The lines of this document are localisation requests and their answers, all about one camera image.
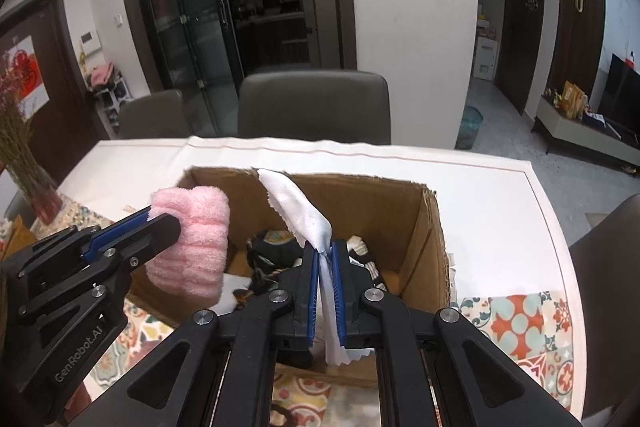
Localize white intercom panel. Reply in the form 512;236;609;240
77;32;100;56

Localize white shoe rack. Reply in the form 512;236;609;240
90;74;134;138

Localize red wall poster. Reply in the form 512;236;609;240
0;34;51;104

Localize yellow snack packs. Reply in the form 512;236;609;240
559;81;587;111

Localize brown flat box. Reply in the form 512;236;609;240
0;214;39;259

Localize dark wooden entrance door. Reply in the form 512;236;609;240
0;0;102;168

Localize black framed glass door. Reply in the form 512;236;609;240
116;0;247;134

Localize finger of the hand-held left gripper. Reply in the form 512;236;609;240
2;205;155;280
16;213;182;325

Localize white storage box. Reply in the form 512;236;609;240
472;36;500;81

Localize white cloth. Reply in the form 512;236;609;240
257;168;372;366

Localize black white patterned sock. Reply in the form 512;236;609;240
347;234;389;294

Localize brown slatted wardrobe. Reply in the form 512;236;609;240
551;0;607;106

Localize brown cardboard box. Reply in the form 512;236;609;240
127;166;458;389

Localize dark room door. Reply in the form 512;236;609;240
494;0;547;116

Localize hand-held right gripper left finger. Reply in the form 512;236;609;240
65;241;321;427

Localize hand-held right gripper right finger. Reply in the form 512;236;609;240
330;239;583;427

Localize dried flower bouquet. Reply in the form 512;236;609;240
0;52;57;194

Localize white television cabinet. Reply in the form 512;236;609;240
531;96;640;174

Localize black television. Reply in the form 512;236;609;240
597;53;640;136

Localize pink glass vase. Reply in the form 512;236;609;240
10;167;64;226

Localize black printed cloth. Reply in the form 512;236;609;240
244;229;307;294

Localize green trash bin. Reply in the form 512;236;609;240
455;106;485;151

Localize pink fluffy towel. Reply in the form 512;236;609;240
145;185;232;304

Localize pink bag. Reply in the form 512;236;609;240
87;62;115;88

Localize grey dining chair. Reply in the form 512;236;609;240
117;89;194;140
567;193;640;408
2;191;39;231
237;71;392;146

